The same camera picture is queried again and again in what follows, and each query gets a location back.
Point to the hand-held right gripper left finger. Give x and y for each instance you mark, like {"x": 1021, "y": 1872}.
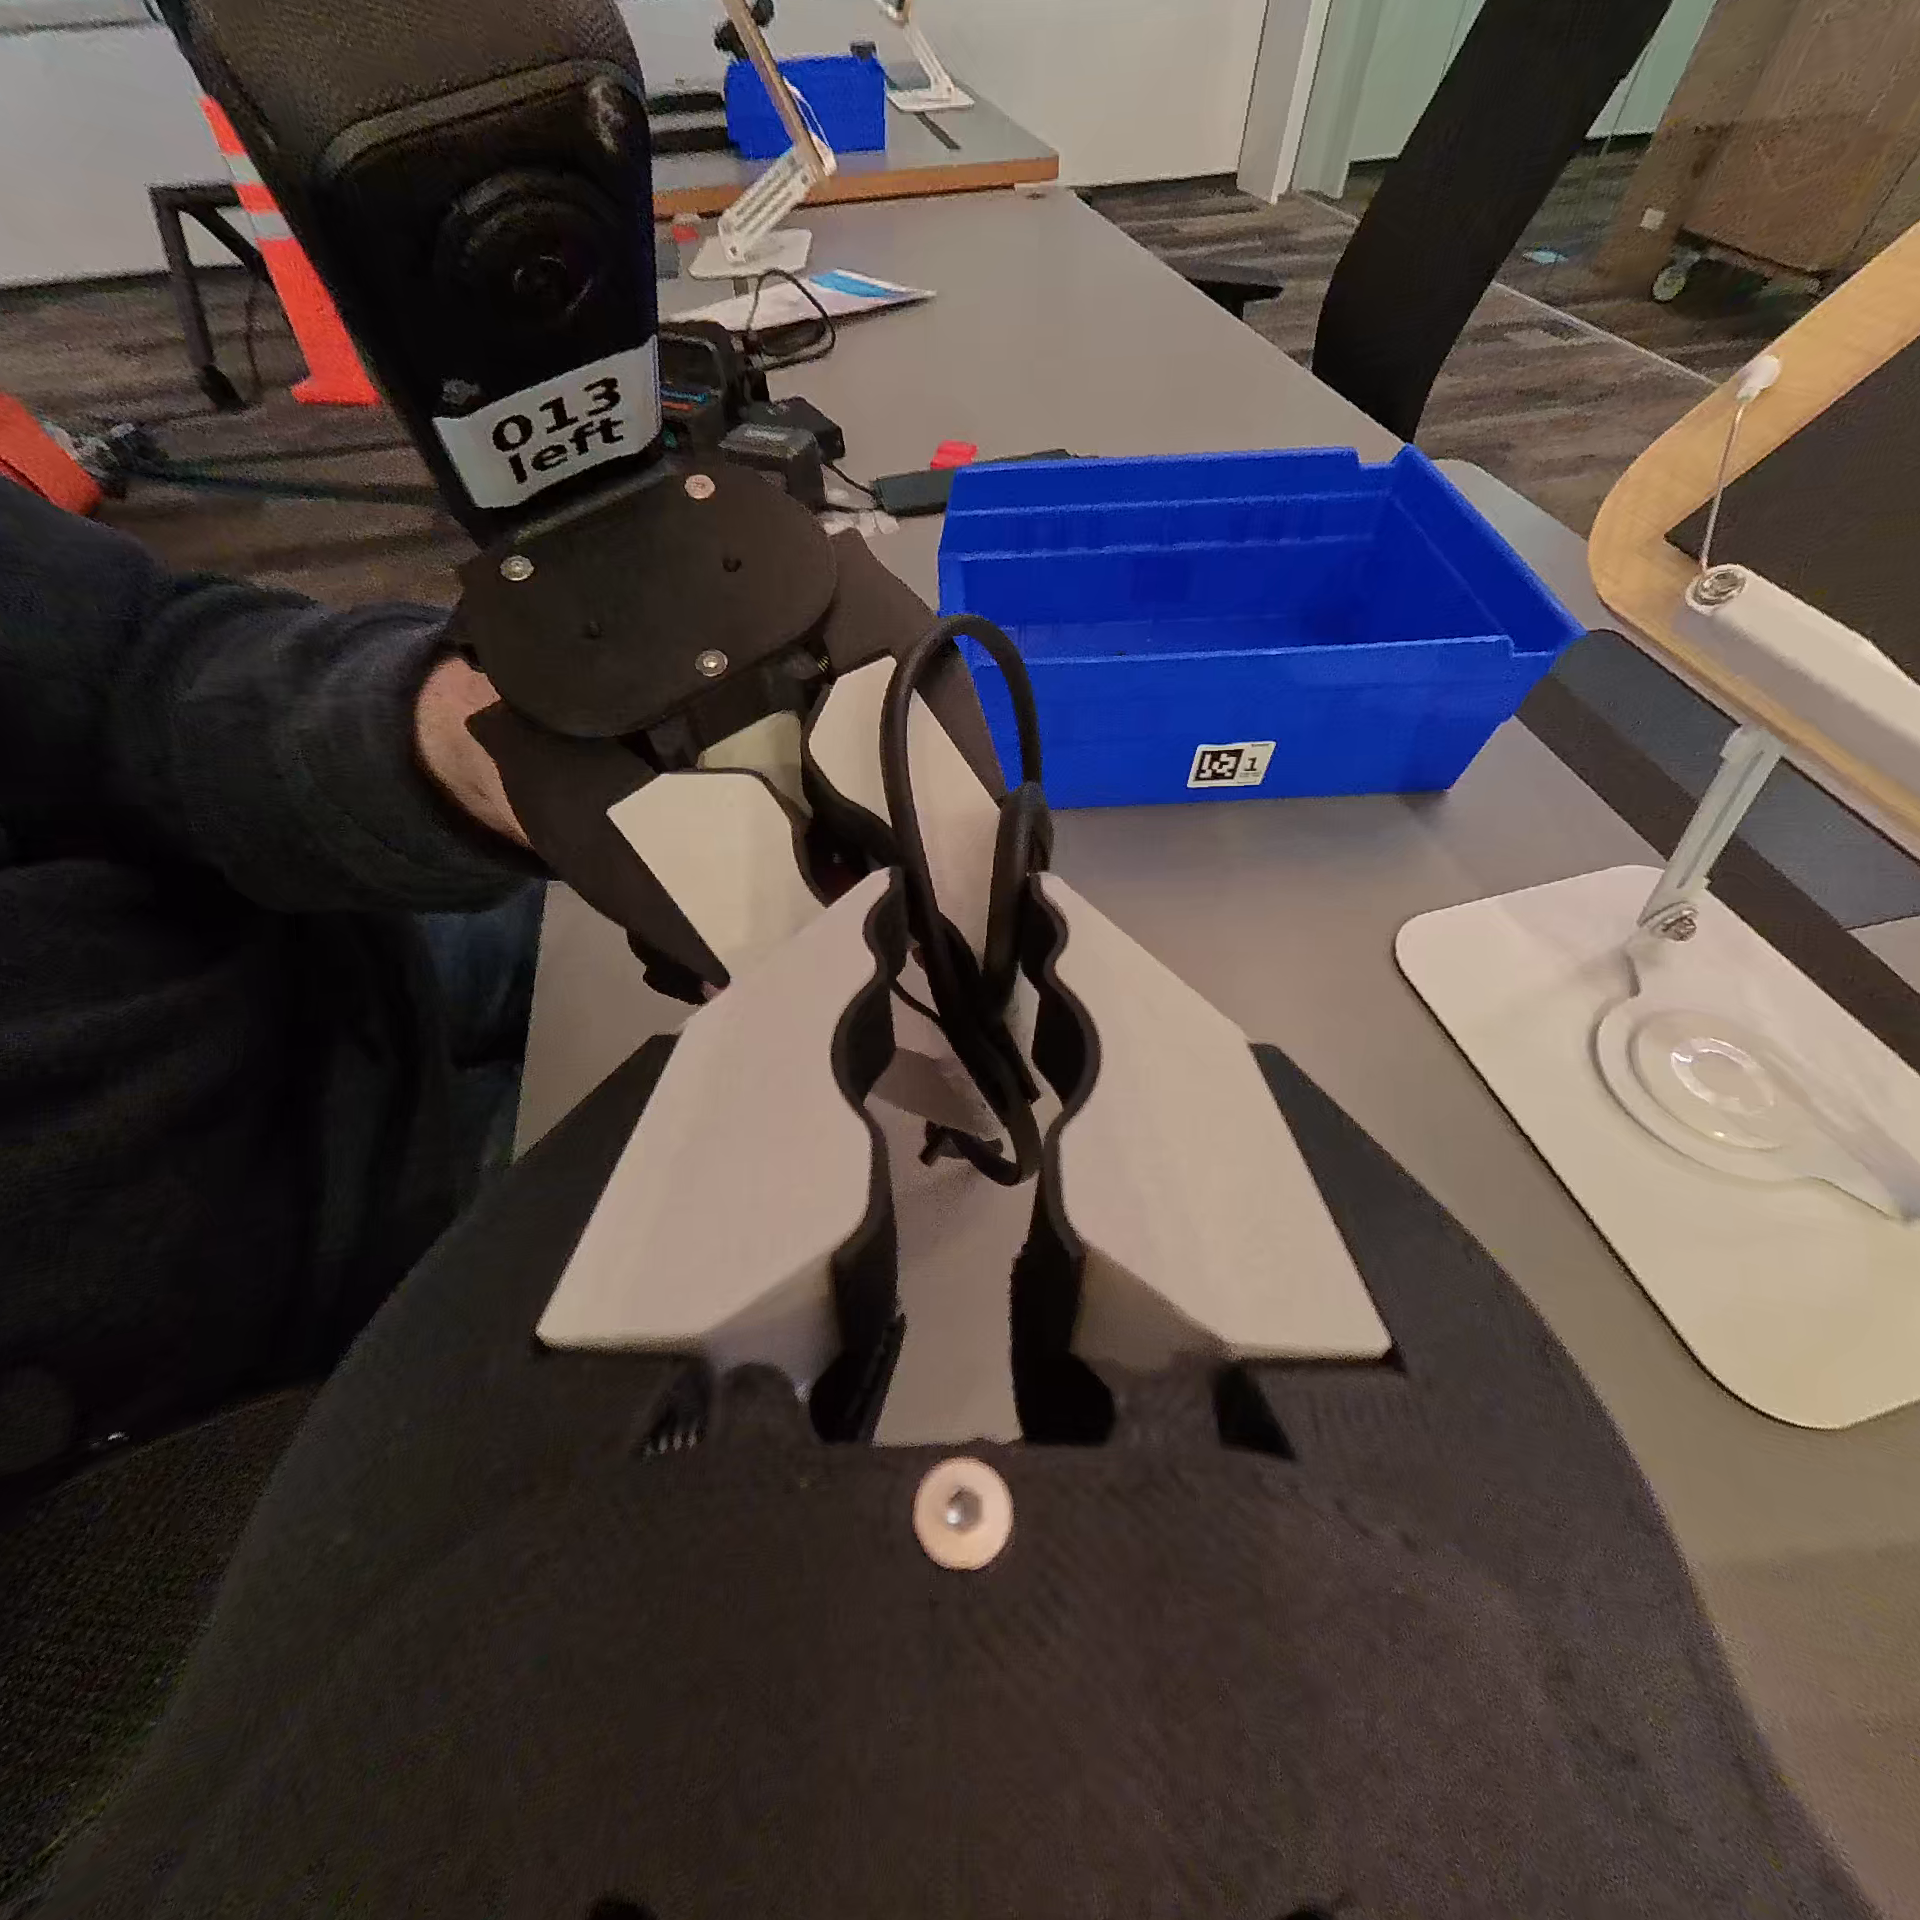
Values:
{"x": 720, "y": 1198}

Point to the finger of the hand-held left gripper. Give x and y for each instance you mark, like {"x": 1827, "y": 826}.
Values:
{"x": 902, "y": 783}
{"x": 720, "y": 871}

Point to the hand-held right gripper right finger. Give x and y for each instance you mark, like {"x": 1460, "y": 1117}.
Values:
{"x": 1217, "y": 1198}

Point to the large blue bin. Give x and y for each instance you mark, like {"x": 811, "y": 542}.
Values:
{"x": 1263, "y": 660}

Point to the person's left forearm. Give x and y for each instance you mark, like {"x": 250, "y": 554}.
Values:
{"x": 210, "y": 902}

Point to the small orange object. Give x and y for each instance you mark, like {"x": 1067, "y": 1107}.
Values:
{"x": 47, "y": 458}

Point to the person's left hand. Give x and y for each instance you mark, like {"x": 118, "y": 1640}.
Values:
{"x": 474, "y": 752}

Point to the black electronic device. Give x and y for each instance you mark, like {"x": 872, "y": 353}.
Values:
{"x": 765, "y": 423}

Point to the small blue bin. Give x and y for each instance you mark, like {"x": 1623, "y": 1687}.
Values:
{"x": 811, "y": 106}

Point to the white stand base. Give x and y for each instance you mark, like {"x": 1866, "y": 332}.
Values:
{"x": 1621, "y": 1110}

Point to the small wooden table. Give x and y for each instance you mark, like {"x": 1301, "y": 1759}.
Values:
{"x": 963, "y": 164}

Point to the black chair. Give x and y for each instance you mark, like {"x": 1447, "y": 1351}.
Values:
{"x": 1472, "y": 180}

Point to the cardboard panel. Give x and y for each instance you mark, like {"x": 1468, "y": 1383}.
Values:
{"x": 1800, "y": 135}

